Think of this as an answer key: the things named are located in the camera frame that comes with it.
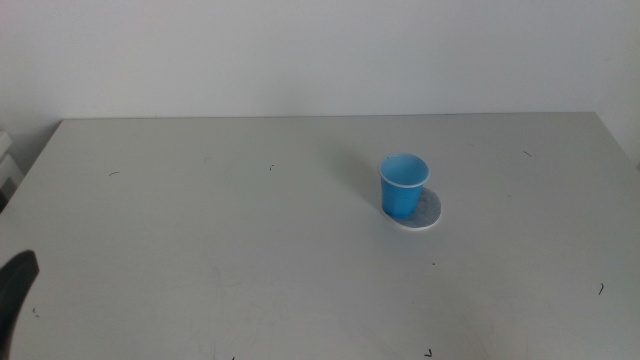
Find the blue plastic cup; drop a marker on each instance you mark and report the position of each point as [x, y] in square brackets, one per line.
[402, 192]

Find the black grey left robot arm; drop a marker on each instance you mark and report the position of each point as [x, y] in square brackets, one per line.
[14, 290]

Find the grey round cup mat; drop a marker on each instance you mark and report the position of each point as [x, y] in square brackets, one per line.
[426, 212]

